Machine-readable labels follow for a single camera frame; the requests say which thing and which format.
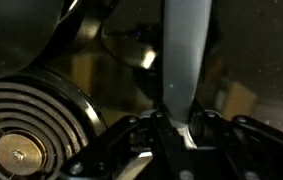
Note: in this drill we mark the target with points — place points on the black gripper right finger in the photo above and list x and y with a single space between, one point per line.
247 150

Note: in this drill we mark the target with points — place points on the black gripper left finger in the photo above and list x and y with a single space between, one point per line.
114 150

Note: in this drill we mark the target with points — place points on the black electric stove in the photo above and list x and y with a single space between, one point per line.
257 50

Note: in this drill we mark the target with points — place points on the black coil burner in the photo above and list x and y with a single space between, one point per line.
31 110

